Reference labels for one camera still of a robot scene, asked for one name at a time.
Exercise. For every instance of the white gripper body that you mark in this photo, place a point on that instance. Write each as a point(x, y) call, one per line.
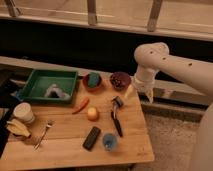
point(143, 86)

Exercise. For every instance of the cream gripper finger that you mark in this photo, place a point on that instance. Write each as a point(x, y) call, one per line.
point(149, 95)
point(128, 91)

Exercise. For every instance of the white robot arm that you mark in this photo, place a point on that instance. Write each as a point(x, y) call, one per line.
point(155, 57)

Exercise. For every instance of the clear blue plastic cup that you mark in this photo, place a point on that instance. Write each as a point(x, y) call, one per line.
point(109, 141)

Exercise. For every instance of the white paper cup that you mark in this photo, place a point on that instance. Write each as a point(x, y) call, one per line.
point(23, 112)

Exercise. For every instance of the dark red bowl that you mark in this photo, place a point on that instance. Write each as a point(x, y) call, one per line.
point(120, 80)

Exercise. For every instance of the yellow orange ball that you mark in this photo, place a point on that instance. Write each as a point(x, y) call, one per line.
point(92, 114)

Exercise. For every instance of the orange carrot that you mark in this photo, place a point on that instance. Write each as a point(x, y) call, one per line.
point(81, 106)

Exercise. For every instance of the grey white cloth toy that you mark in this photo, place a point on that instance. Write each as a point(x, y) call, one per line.
point(54, 91)

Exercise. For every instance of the green plastic tray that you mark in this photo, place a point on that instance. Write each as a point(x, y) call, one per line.
point(39, 80)

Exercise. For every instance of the silver fork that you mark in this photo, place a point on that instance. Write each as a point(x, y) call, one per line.
point(47, 127)

